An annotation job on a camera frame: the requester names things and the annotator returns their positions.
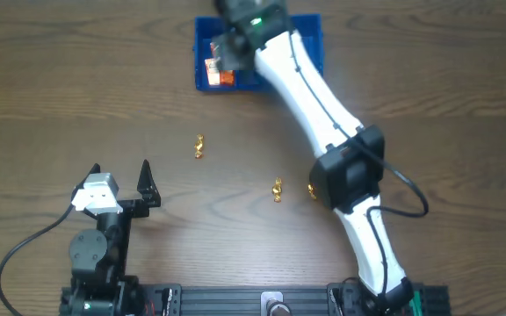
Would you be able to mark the gold wrapped candy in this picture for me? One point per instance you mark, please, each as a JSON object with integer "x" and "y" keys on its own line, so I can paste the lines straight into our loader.
{"x": 199, "y": 146}
{"x": 311, "y": 190}
{"x": 276, "y": 189}

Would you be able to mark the orange candy box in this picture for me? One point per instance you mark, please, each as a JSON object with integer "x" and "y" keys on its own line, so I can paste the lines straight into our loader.
{"x": 218, "y": 76}

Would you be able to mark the mounting rail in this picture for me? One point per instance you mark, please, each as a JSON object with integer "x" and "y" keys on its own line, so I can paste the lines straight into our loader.
{"x": 226, "y": 300}

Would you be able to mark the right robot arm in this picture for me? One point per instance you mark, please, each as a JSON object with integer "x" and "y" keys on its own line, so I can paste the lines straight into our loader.
{"x": 314, "y": 101}

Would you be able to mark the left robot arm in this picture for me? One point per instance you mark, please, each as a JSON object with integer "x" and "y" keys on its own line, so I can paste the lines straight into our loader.
{"x": 99, "y": 254}

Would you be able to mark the blue tray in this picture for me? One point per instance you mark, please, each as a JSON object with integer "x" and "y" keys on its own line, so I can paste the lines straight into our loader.
{"x": 313, "y": 26}

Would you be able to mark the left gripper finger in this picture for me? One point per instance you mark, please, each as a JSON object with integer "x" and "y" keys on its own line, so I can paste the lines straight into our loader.
{"x": 94, "y": 168}
{"x": 147, "y": 188}

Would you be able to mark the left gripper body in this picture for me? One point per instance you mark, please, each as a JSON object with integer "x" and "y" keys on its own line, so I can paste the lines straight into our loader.
{"x": 134, "y": 208}

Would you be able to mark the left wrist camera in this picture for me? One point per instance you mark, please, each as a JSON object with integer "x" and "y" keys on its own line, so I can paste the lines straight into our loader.
{"x": 97, "y": 193}

